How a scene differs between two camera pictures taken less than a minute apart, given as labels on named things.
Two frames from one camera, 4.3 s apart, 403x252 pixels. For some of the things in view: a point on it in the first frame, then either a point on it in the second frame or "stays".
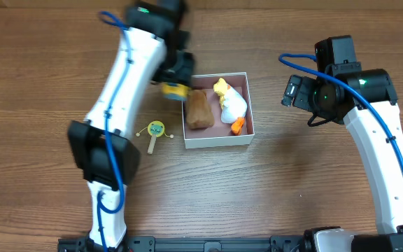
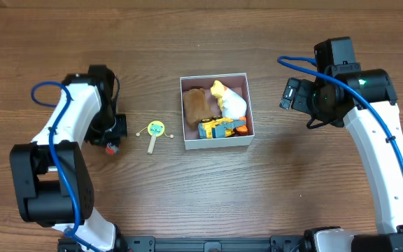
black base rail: (273, 243) stays
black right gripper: (303, 92) stays
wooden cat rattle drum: (155, 129) stays
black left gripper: (179, 70) → (116, 131)
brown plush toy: (199, 113) stays
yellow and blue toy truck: (175, 91) → (218, 127)
